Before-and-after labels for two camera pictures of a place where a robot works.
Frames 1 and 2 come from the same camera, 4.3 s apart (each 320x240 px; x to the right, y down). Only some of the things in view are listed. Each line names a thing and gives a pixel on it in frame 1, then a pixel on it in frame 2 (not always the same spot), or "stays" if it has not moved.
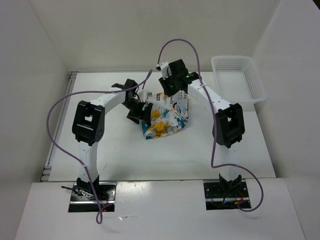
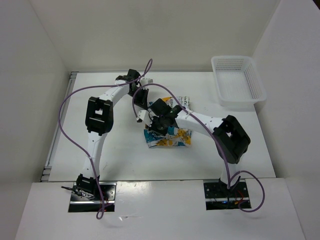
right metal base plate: (217, 199) stays
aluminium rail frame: (46, 172) stays
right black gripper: (168, 92) to (152, 128)
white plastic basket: (237, 79) stays
